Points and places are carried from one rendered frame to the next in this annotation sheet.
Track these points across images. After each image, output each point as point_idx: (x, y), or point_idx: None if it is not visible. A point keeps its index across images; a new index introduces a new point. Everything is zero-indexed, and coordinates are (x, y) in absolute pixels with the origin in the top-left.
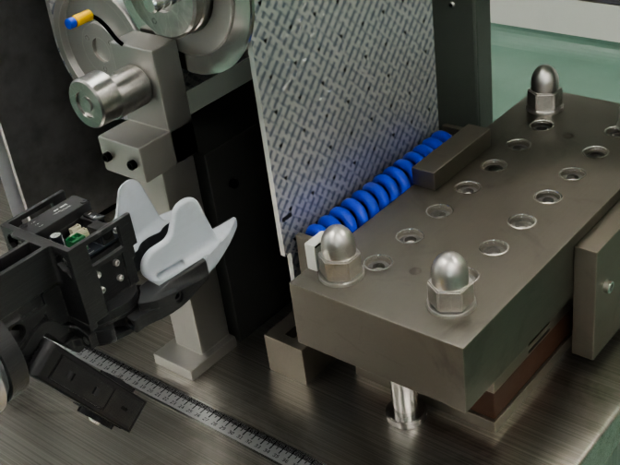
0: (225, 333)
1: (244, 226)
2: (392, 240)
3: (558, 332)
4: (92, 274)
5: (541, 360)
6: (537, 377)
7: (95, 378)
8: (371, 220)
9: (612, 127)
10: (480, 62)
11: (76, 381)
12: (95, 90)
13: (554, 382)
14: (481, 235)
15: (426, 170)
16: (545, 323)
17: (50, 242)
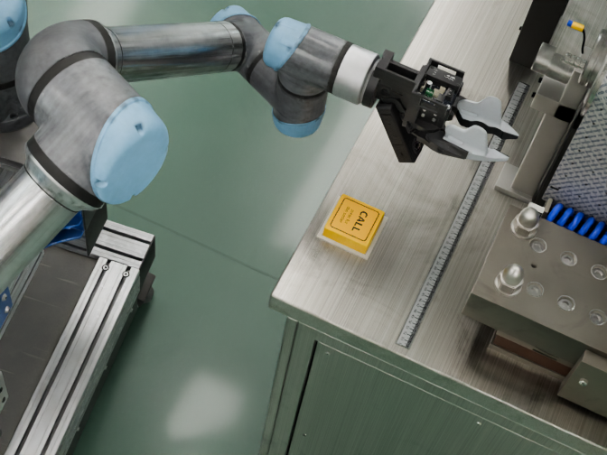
0: (530, 194)
1: None
2: (562, 250)
3: (566, 370)
4: (416, 107)
5: (544, 364)
6: (535, 366)
7: (397, 134)
8: (581, 236)
9: None
10: None
11: (389, 126)
12: (536, 56)
13: (538, 377)
14: (577, 295)
15: None
16: (542, 349)
17: (418, 82)
